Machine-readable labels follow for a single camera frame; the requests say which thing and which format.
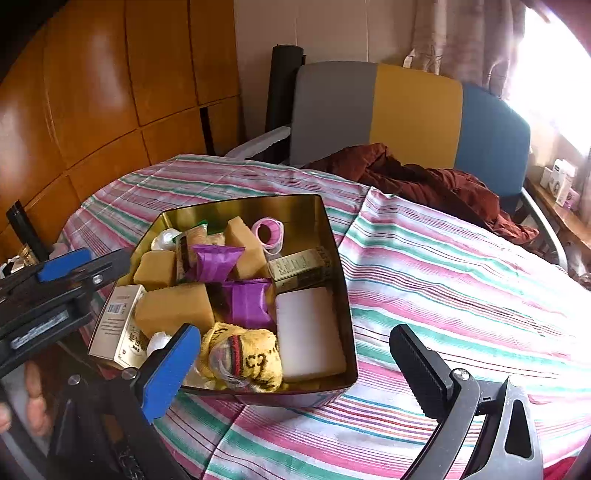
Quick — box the wooden side shelf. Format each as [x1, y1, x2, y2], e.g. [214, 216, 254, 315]
[524, 175, 591, 259]

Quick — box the grey yellow blue chair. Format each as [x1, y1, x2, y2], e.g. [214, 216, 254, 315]
[224, 61, 568, 268]

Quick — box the white box round print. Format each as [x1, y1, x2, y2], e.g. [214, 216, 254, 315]
[539, 167, 559, 197]

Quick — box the bright window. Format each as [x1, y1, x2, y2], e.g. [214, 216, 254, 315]
[508, 4, 591, 158]

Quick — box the yellow sponge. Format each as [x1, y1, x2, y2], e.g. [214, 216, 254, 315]
[134, 282, 215, 340]
[133, 250, 178, 291]
[224, 216, 269, 280]

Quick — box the golden tin box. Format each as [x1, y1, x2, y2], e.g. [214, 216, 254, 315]
[88, 194, 359, 408]

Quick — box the purple snack packet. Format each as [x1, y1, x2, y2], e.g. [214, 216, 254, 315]
[191, 244, 245, 283]
[223, 278, 274, 330]

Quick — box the wooden wardrobe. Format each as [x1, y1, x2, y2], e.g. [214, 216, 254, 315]
[0, 0, 243, 259]

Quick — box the person's left hand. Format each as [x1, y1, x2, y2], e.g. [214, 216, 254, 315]
[0, 360, 54, 437]

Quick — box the white plastic bag ball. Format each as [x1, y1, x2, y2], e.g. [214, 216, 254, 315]
[152, 227, 182, 252]
[145, 331, 174, 358]

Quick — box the striped tablecloth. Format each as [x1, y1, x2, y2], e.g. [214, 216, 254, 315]
[58, 154, 591, 480]

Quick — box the patterned beige curtain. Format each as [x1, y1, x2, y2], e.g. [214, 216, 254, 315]
[402, 0, 527, 100]

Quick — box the small cream box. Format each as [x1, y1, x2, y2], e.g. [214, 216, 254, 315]
[268, 248, 332, 294]

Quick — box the black rolled mat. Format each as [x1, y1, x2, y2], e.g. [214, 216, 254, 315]
[263, 45, 306, 162]

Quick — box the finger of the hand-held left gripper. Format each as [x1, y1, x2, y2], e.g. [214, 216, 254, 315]
[0, 248, 93, 298]
[0, 249, 134, 324]

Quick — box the black bar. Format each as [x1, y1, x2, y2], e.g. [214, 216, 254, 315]
[6, 200, 51, 261]

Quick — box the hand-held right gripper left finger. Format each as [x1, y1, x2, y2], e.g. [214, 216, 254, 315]
[46, 323, 202, 480]

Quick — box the white block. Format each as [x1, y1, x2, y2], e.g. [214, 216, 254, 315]
[276, 286, 347, 383]

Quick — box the yellow sock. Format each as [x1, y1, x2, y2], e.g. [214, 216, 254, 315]
[196, 322, 283, 393]

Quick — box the red garment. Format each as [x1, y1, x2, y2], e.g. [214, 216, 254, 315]
[542, 455, 591, 480]

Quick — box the white box dark label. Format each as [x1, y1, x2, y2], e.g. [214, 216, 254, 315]
[551, 159, 578, 206]

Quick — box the pink tape roll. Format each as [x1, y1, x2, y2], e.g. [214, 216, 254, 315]
[252, 217, 284, 257]

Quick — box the cardboard box white label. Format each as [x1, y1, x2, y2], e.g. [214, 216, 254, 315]
[88, 284, 149, 370]

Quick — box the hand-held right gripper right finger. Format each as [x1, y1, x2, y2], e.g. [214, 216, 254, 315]
[389, 323, 544, 480]

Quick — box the green cracker packet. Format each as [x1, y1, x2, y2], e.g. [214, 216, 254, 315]
[174, 223, 227, 283]

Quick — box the brown jacket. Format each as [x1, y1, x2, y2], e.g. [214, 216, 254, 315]
[302, 143, 541, 245]

